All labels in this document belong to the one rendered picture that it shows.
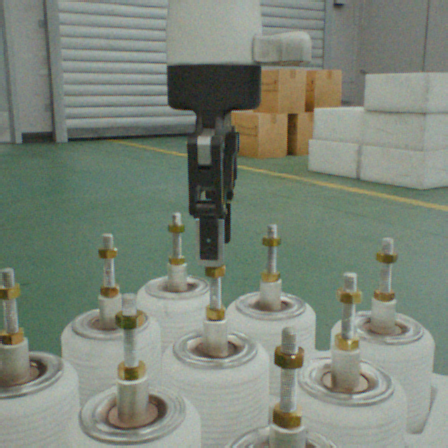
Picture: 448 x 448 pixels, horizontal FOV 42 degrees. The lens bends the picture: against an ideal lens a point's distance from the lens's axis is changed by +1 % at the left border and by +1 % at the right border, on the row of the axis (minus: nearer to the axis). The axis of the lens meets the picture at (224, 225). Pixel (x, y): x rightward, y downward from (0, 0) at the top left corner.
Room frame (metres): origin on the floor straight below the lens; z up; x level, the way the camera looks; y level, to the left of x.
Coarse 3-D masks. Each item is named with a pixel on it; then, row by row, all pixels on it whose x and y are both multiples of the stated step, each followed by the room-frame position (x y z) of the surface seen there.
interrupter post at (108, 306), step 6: (120, 294) 0.53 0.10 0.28; (102, 300) 0.52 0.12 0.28; (108, 300) 0.52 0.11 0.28; (114, 300) 0.52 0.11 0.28; (120, 300) 0.53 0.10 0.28; (102, 306) 0.52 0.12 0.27; (108, 306) 0.52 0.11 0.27; (114, 306) 0.52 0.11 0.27; (120, 306) 0.53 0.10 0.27; (102, 312) 0.52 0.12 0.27; (108, 312) 0.52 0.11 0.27; (114, 312) 0.52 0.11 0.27; (102, 318) 0.52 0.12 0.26; (108, 318) 0.52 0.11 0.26; (114, 318) 0.52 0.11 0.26; (102, 324) 0.52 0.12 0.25; (108, 324) 0.52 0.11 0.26; (114, 324) 0.52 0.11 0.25
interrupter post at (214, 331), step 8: (208, 320) 0.47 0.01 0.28; (216, 320) 0.47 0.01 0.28; (224, 320) 0.47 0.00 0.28; (208, 328) 0.46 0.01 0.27; (216, 328) 0.46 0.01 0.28; (224, 328) 0.47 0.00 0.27; (208, 336) 0.46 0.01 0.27; (216, 336) 0.46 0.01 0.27; (224, 336) 0.47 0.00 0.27; (208, 344) 0.46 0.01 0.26; (216, 344) 0.46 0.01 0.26; (224, 344) 0.47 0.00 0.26; (208, 352) 0.46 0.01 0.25; (216, 352) 0.46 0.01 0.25; (224, 352) 0.47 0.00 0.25
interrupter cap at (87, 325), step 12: (96, 312) 0.55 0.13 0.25; (144, 312) 0.55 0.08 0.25; (72, 324) 0.52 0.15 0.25; (84, 324) 0.52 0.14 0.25; (96, 324) 0.53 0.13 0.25; (144, 324) 0.52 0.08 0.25; (84, 336) 0.50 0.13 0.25; (96, 336) 0.49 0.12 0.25; (108, 336) 0.49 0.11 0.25; (120, 336) 0.50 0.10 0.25
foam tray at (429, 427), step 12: (432, 384) 0.54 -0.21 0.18; (444, 384) 0.54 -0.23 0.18; (432, 396) 0.54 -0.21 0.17; (444, 396) 0.52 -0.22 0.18; (432, 408) 0.50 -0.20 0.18; (444, 408) 0.50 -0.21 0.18; (432, 420) 0.48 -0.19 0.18; (444, 420) 0.48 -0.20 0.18; (432, 432) 0.46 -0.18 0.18; (444, 432) 0.46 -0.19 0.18; (408, 444) 0.44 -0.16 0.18; (420, 444) 0.44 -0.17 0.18; (432, 444) 0.44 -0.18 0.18; (444, 444) 0.44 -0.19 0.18
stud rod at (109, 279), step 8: (104, 240) 0.53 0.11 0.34; (112, 240) 0.53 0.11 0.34; (104, 248) 0.53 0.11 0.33; (104, 264) 0.53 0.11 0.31; (112, 264) 0.53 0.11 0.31; (104, 272) 0.53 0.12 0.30; (112, 272) 0.53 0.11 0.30; (104, 280) 0.53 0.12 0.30; (112, 280) 0.53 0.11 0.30; (112, 296) 0.53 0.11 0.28
